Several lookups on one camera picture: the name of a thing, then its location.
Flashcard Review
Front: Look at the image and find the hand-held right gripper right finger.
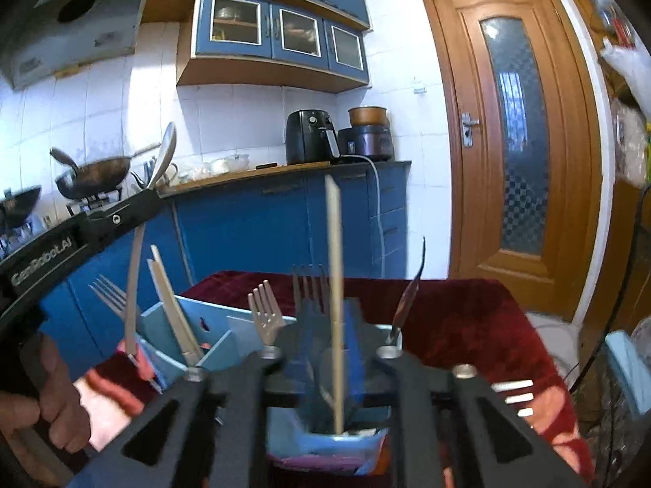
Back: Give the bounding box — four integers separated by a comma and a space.
338, 297, 587, 488

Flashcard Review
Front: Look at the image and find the wooden door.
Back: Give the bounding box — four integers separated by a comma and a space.
419, 0, 604, 322

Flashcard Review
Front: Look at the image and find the blue base cabinet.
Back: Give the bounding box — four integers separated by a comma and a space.
39, 160, 413, 369

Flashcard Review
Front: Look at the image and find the person's left hand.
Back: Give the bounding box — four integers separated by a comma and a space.
0, 338, 94, 454

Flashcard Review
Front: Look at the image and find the grey range hood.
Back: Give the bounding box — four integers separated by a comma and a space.
0, 0, 154, 93

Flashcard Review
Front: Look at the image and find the black wok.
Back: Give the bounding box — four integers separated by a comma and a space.
49, 141, 162, 200

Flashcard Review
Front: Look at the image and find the red floral blanket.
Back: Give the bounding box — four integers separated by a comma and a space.
76, 270, 597, 488

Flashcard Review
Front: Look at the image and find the beige spoon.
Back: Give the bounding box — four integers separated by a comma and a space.
123, 122, 178, 359

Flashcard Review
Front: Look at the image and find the white plastic bag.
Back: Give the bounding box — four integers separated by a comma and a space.
599, 41, 651, 113

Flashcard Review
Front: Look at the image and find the wooden chopstick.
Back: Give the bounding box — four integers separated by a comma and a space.
324, 175, 347, 434
150, 244, 205, 367
146, 258, 197, 368

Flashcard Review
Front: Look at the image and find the white round object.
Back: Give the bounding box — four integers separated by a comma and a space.
528, 310, 581, 368

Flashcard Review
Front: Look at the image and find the dark rice cooker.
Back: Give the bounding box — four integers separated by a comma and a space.
337, 106, 396, 163

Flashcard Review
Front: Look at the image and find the gas stove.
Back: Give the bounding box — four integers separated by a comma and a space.
65, 187, 126, 217

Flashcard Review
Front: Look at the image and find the light blue chair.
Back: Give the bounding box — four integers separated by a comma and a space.
604, 329, 651, 420

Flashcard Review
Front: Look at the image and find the small black pan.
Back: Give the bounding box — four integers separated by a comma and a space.
0, 185, 43, 231

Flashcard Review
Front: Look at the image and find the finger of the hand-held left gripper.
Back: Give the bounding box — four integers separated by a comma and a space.
85, 187, 163, 246

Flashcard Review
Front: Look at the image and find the metal fork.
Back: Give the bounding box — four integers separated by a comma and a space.
291, 264, 332, 317
89, 274, 144, 327

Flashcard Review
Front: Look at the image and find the white plastic fork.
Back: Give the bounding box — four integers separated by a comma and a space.
247, 279, 286, 350

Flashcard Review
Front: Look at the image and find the blue glass-door wall cabinet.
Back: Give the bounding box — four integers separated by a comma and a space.
175, 0, 370, 94

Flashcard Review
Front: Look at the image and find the metal door handle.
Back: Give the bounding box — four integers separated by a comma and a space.
460, 113, 482, 148

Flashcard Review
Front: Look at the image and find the metal kettle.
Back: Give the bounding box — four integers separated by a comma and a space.
131, 161, 180, 190

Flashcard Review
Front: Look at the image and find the black air fryer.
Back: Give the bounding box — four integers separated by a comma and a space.
285, 110, 342, 166

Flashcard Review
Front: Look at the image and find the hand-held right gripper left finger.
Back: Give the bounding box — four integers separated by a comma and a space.
84, 297, 334, 488

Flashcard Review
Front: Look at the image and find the white power cord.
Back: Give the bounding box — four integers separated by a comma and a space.
350, 155, 388, 281

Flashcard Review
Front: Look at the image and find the light blue utensil box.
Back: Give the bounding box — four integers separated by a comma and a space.
125, 297, 404, 475

